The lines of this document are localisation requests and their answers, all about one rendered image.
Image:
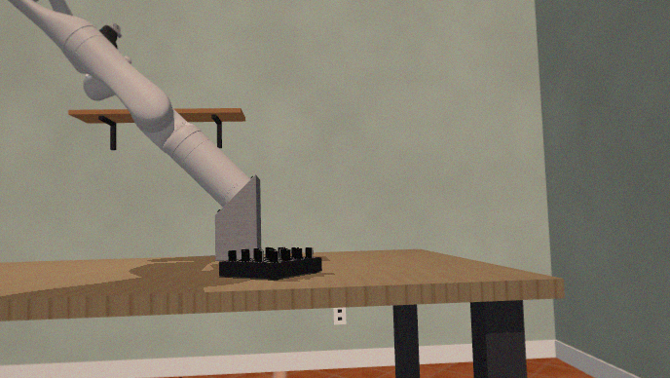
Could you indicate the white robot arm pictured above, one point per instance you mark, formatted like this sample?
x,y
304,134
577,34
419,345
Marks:
x,y
148,105

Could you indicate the black knob box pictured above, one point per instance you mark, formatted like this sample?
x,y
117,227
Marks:
x,y
280,264

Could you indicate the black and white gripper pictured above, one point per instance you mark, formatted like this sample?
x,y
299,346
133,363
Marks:
x,y
111,34

